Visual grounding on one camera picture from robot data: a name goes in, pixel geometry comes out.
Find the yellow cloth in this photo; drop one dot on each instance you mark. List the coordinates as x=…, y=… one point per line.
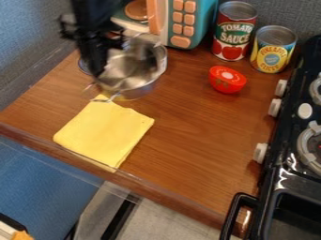
x=104, y=131

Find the toy microwave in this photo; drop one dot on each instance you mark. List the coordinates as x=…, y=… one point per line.
x=188, y=22

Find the toy stove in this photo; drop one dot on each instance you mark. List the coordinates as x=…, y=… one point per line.
x=292, y=156

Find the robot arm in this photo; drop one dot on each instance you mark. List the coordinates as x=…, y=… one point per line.
x=93, y=14

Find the red tomato sauce can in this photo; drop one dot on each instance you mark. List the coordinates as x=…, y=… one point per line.
x=232, y=34

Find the yellow pineapple can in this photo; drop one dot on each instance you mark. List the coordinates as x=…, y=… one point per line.
x=271, y=50

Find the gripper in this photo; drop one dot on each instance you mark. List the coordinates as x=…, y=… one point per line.
x=95, y=51

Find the silver bowl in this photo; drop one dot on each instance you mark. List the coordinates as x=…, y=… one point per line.
x=138, y=73

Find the red toy tomato half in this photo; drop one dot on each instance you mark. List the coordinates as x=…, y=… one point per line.
x=227, y=79

